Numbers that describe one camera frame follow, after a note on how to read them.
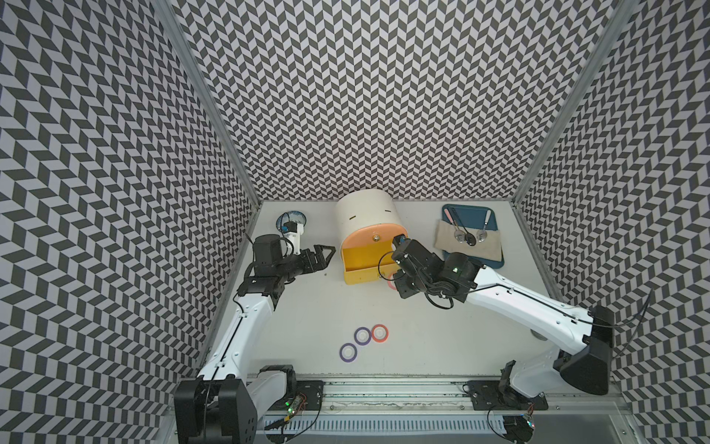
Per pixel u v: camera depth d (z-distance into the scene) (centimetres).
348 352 81
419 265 53
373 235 82
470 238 106
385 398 74
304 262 71
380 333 83
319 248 71
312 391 72
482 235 105
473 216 114
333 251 76
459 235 105
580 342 40
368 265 75
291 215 108
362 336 83
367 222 82
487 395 74
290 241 66
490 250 101
